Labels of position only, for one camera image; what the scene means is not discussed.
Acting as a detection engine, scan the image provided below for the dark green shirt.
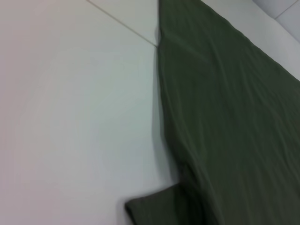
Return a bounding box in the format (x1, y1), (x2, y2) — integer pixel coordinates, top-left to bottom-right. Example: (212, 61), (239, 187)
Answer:
(124, 0), (300, 225)

